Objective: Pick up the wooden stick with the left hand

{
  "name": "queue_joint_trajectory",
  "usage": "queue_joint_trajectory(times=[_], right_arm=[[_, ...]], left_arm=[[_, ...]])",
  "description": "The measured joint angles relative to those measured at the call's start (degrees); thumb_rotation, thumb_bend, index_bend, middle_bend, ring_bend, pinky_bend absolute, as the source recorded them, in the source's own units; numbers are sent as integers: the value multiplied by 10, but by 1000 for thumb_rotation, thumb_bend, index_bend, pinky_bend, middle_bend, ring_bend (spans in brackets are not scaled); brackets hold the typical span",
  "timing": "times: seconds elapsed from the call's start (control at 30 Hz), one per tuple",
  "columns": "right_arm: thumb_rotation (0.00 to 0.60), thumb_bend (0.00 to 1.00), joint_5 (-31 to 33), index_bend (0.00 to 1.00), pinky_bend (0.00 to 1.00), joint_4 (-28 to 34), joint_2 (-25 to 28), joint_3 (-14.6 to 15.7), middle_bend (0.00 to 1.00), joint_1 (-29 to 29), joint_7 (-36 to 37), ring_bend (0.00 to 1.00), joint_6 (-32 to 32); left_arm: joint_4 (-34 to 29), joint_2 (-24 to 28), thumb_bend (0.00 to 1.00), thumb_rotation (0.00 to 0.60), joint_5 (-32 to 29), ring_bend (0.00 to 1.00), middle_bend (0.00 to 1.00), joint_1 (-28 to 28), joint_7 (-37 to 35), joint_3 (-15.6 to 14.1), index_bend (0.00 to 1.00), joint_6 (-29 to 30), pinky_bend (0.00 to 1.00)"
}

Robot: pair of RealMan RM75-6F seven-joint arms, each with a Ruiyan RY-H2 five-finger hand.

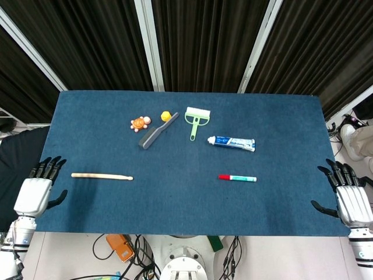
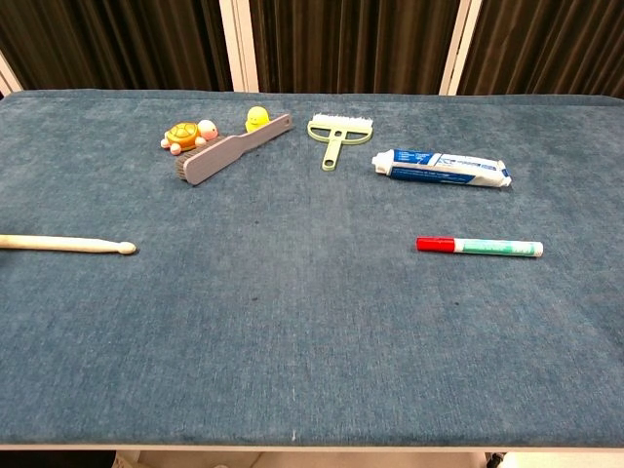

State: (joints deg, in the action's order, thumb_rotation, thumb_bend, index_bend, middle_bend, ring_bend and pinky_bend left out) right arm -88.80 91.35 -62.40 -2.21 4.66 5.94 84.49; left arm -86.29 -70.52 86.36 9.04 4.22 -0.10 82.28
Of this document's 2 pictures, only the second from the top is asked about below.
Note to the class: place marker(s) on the wooden drumstick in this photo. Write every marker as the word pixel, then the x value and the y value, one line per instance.
pixel 63 243

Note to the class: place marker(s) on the blue table cloth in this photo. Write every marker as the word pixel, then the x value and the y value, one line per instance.
pixel 312 317

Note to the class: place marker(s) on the green small brush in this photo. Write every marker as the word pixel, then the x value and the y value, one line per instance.
pixel 339 134

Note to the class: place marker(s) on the yellow toy duck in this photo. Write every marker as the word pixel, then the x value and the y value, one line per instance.
pixel 256 118

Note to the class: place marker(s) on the blue white toothpaste tube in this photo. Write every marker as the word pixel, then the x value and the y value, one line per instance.
pixel 441 168

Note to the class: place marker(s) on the orange toy turtle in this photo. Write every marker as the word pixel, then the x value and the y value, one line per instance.
pixel 187 135

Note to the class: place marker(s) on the red capped marker pen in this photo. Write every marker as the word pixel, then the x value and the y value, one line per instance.
pixel 480 246

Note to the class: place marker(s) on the dark pleated curtain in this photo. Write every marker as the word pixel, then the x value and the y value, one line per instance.
pixel 351 44

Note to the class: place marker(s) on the white frame post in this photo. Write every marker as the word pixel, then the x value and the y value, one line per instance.
pixel 458 46
pixel 7 78
pixel 239 44

